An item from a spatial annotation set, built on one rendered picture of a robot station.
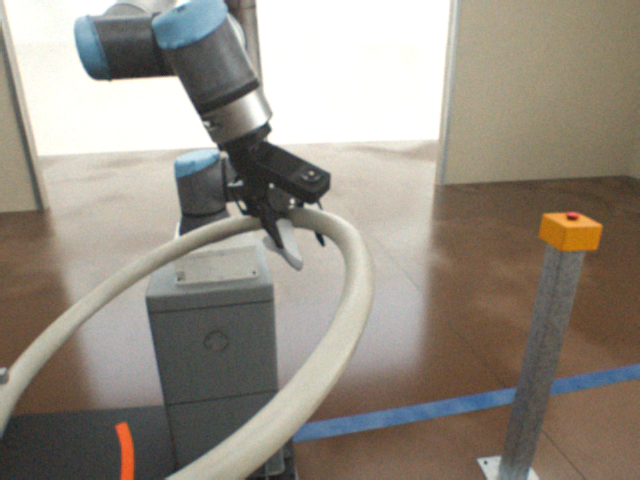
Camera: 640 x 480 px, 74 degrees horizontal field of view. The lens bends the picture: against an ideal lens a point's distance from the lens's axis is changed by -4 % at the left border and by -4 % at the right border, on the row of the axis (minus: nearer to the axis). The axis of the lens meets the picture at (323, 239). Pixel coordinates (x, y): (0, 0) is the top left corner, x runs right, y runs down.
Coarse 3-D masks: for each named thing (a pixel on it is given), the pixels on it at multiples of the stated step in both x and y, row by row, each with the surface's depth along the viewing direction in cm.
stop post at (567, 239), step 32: (544, 224) 133; (576, 224) 124; (544, 256) 137; (576, 256) 129; (544, 288) 138; (576, 288) 134; (544, 320) 138; (544, 352) 142; (544, 384) 147; (512, 416) 160; (512, 448) 160
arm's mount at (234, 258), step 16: (224, 240) 144; (240, 240) 143; (192, 256) 137; (208, 256) 138; (224, 256) 139; (240, 256) 141; (256, 256) 142; (176, 272) 138; (192, 272) 139; (208, 272) 140; (224, 272) 141; (240, 272) 143; (256, 272) 146
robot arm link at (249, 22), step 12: (228, 0) 106; (240, 0) 106; (252, 0) 108; (240, 12) 108; (252, 12) 110; (252, 24) 111; (252, 36) 113; (252, 48) 115; (252, 60) 116; (228, 168) 136; (228, 180) 136
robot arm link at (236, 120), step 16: (256, 96) 54; (208, 112) 54; (224, 112) 53; (240, 112) 53; (256, 112) 54; (272, 112) 58; (208, 128) 55; (224, 128) 54; (240, 128) 54; (256, 128) 55
